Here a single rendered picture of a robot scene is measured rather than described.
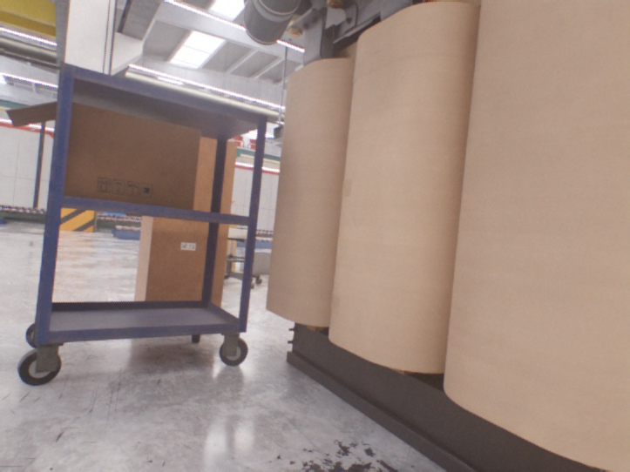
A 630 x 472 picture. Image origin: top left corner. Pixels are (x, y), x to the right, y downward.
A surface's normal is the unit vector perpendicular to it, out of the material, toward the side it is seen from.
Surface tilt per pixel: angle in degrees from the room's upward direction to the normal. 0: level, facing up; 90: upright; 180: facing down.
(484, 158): 90
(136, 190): 90
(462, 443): 90
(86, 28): 90
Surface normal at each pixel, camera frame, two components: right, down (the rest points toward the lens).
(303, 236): -0.52, -0.05
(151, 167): 0.55, 0.05
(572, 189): -0.75, -0.07
